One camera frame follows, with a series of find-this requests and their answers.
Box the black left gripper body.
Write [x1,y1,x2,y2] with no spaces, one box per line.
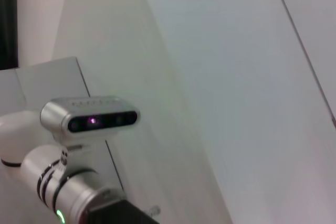
[83,198,161,224]

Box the dark window opening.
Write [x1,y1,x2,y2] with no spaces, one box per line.
[0,0,19,70]

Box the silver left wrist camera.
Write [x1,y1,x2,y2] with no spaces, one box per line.
[39,95,141,155]

